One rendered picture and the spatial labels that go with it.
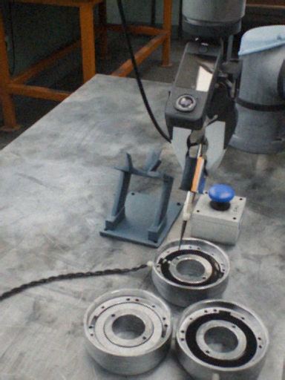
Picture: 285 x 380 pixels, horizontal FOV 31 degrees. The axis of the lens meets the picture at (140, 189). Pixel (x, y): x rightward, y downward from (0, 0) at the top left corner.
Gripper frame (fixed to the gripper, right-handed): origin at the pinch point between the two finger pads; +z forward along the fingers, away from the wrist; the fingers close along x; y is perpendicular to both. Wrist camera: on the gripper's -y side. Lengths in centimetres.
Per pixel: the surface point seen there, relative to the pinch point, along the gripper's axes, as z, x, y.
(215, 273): 10.3, -6.0, -8.9
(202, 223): 10.1, -1.2, 1.3
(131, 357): 9.2, -1.2, -26.7
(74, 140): 13.1, 33.0, 23.8
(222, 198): 6.1, -3.5, 3.1
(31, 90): 66, 136, 161
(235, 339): 11.0, -10.9, -18.4
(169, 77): 93, 97, 280
